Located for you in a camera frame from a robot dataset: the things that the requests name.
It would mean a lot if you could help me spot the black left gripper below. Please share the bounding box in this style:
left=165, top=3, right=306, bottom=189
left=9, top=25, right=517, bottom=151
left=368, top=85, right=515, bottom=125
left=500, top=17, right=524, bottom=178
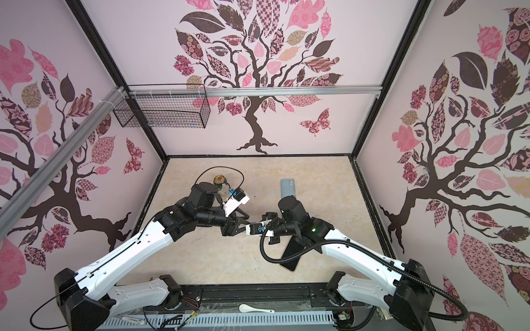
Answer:
left=197, top=207, right=251, bottom=237

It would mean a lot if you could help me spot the light blue case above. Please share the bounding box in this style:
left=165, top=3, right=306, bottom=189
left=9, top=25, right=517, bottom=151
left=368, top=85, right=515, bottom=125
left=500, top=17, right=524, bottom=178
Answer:
left=280, top=179, right=296, bottom=199

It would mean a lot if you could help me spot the black phone pink case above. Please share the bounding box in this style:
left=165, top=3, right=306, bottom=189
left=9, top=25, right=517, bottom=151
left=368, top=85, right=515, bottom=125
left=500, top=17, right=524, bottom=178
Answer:
left=245, top=223, right=264, bottom=235

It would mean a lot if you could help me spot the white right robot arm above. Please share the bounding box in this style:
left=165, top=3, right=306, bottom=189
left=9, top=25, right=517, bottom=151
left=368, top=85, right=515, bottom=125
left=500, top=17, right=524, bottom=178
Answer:
left=246, top=196, right=434, bottom=330

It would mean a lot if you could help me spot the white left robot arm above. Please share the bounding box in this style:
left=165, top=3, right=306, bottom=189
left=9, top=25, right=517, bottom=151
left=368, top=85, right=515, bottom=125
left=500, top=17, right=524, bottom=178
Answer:
left=54, top=182, right=250, bottom=330

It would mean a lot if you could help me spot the black phone on table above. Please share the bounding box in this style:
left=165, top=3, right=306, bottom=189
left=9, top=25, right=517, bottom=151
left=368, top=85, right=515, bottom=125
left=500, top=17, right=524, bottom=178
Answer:
left=280, top=236, right=306, bottom=272

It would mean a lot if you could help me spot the white plastic spoon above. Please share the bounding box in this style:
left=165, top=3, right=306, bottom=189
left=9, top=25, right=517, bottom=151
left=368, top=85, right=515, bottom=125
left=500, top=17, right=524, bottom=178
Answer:
left=239, top=303, right=275, bottom=314

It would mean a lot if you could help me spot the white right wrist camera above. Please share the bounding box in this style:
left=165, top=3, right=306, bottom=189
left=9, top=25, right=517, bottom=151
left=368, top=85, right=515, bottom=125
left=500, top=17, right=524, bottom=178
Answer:
left=255, top=223, right=275, bottom=237

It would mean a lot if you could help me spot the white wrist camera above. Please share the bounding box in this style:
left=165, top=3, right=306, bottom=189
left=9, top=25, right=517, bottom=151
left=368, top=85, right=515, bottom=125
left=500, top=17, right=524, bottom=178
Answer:
left=222, top=188, right=250, bottom=217
left=255, top=223, right=275, bottom=237

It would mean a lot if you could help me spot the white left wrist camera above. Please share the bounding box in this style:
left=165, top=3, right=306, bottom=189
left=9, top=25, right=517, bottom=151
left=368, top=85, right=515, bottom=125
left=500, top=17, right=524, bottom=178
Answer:
left=222, top=188, right=250, bottom=217

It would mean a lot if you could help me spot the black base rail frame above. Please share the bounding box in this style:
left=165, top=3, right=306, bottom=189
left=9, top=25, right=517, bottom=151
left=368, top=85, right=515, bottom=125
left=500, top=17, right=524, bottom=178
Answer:
left=105, top=283, right=379, bottom=330

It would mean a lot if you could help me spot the white slotted cable duct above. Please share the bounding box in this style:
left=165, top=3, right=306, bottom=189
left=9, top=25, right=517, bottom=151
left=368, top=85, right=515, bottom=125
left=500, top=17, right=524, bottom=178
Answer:
left=98, top=311, right=335, bottom=330

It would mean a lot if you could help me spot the black wire basket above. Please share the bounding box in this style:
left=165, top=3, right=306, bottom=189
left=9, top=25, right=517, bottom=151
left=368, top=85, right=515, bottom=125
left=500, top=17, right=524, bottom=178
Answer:
left=113, top=83, right=211, bottom=129

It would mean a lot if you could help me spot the aluminium rail back wall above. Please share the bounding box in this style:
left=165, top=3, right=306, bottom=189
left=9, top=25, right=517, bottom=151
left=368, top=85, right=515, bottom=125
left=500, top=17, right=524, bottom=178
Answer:
left=128, top=84, right=382, bottom=97

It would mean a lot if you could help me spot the aluminium rail wall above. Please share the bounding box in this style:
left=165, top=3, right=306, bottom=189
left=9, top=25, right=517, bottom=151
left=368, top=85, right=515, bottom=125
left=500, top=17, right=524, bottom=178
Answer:
left=1, top=86, right=126, bottom=238
left=128, top=84, right=382, bottom=97

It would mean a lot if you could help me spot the black corrugated cable conduit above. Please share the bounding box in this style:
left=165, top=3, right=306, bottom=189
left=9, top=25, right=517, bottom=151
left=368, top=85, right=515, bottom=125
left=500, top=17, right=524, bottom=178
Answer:
left=259, top=221, right=469, bottom=323

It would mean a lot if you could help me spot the aluminium rail left wall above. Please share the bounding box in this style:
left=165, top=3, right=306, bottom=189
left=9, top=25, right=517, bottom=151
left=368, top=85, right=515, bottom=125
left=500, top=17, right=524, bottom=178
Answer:
left=1, top=86, right=126, bottom=238

